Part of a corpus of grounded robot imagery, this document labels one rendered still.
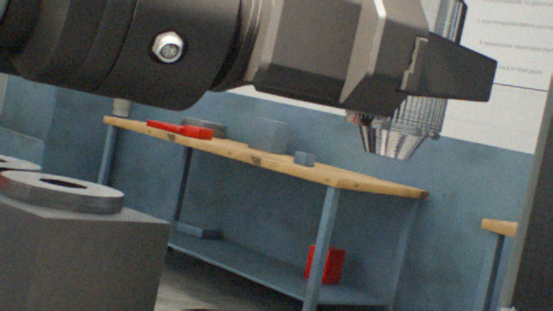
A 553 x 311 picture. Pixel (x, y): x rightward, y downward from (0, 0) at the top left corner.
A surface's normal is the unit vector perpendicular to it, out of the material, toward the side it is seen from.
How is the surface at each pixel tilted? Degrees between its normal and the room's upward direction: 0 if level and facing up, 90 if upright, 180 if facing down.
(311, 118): 90
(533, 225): 90
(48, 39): 115
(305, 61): 90
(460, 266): 90
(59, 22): 109
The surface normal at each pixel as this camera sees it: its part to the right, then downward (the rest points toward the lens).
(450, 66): 0.44, 0.14
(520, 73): -0.73, -0.11
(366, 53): -0.87, -0.17
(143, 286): 0.75, 0.18
